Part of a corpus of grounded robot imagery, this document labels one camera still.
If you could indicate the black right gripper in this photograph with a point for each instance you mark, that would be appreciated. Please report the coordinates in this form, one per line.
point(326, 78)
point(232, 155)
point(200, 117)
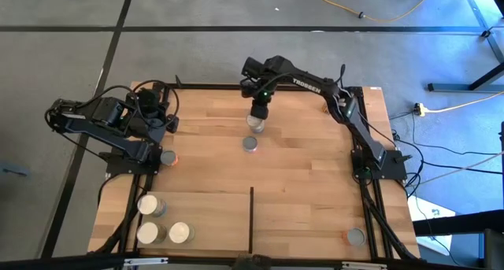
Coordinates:
point(256, 89)

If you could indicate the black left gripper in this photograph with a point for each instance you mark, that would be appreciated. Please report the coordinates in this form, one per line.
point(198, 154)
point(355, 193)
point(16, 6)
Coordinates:
point(153, 112)

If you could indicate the blue salmon can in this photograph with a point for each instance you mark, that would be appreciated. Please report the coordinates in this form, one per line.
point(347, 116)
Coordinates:
point(250, 144)

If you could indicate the white-lidded jar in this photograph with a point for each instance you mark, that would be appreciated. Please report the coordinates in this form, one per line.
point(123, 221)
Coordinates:
point(151, 206)

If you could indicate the tall red and white can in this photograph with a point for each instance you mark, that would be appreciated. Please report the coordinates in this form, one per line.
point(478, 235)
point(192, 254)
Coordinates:
point(181, 232)

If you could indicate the spicy black beans can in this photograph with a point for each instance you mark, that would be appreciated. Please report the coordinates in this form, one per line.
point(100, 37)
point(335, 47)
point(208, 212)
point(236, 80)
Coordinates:
point(356, 237)

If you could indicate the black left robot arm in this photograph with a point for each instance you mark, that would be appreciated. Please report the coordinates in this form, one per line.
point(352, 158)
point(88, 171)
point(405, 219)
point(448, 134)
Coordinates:
point(110, 137)

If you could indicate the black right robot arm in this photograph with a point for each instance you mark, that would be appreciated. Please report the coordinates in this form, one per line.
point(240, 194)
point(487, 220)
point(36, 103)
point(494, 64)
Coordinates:
point(311, 87)

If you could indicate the white paper sheet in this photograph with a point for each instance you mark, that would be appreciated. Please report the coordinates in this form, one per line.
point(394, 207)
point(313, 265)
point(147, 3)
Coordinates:
point(433, 219)

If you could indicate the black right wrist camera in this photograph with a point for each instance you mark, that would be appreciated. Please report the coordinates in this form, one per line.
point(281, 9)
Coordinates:
point(260, 109)

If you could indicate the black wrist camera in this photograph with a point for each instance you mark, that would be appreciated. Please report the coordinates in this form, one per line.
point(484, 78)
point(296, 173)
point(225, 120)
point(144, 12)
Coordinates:
point(260, 109)
point(173, 123)

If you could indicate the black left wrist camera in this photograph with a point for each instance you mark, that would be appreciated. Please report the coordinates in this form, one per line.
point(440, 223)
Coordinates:
point(173, 123)

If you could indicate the black aluminium table frame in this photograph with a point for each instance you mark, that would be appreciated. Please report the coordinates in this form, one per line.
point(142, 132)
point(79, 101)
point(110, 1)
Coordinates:
point(204, 87)

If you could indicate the silver rig bracket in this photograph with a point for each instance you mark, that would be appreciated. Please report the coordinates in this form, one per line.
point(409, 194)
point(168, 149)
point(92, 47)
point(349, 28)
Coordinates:
point(364, 265)
point(145, 261)

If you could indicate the black camera rig frame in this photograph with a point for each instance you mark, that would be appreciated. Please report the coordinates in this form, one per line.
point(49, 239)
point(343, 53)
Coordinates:
point(78, 262)

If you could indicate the black metal stand frame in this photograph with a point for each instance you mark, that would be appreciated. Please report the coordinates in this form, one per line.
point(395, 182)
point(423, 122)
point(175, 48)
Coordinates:
point(453, 87)

